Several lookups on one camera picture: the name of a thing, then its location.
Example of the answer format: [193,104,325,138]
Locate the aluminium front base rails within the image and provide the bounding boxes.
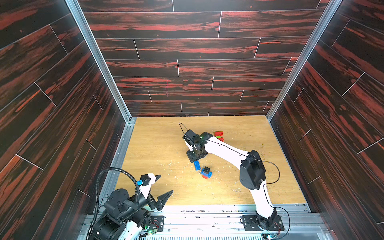
[76,203,334,240]

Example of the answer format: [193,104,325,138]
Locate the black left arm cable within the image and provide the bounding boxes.
[85,167,142,240]

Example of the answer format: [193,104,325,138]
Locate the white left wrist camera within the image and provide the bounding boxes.
[138,173,157,199]

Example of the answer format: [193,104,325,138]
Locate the aluminium frame rail left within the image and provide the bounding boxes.
[64,0,137,214]

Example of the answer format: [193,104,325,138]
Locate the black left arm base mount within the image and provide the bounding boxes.
[147,216,165,234]

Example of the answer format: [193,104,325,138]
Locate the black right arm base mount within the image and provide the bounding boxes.
[240,212,285,232]

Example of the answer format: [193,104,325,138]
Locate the aluminium frame rail right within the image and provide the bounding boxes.
[266,0,342,123]

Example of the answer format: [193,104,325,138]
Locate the black square brick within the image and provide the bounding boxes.
[202,167,211,176]

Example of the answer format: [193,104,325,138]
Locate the blue long brick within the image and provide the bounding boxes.
[194,160,201,171]
[201,169,213,179]

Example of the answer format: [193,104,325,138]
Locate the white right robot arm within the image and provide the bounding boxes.
[183,130,278,230]

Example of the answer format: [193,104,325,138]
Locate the aluminium frame rail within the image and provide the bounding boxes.
[266,0,342,123]
[64,0,137,214]

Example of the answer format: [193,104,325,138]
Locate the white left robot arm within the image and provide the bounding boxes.
[86,173,174,240]

